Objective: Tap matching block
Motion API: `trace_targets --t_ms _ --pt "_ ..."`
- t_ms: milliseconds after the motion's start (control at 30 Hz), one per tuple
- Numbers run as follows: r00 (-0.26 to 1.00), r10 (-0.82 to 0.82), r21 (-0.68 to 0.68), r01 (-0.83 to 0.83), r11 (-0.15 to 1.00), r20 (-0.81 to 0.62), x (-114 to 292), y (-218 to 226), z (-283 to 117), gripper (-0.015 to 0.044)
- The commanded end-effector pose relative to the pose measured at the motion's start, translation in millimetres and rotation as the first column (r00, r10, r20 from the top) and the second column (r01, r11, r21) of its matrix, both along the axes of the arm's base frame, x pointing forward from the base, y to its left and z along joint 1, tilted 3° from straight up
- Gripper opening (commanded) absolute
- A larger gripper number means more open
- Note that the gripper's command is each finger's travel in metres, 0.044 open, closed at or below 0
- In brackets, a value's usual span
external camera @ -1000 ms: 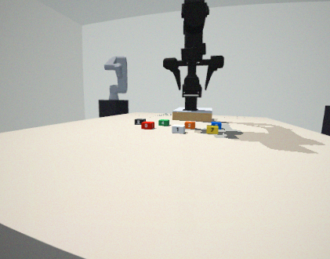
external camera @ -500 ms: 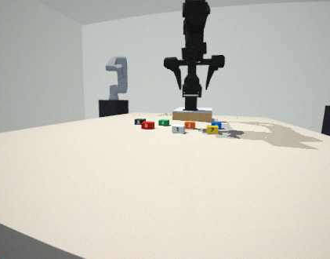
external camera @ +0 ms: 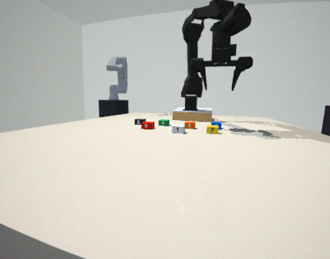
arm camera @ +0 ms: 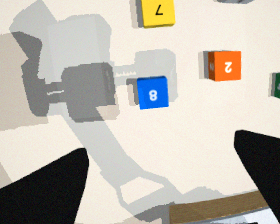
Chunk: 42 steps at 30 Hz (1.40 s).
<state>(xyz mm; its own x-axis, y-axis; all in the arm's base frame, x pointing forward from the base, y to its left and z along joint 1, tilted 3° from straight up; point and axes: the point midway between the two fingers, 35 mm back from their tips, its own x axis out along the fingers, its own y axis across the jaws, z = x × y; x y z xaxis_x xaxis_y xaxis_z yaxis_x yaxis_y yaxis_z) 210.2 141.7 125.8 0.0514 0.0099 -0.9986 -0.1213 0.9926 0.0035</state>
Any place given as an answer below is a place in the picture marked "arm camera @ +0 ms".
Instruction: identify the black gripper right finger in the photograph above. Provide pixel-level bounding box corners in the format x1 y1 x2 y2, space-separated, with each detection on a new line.
233 129 280 224

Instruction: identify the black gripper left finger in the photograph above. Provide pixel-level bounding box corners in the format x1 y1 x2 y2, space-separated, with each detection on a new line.
0 148 89 224

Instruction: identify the blue block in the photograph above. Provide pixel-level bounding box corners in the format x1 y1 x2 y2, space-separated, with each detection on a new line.
137 76 169 109

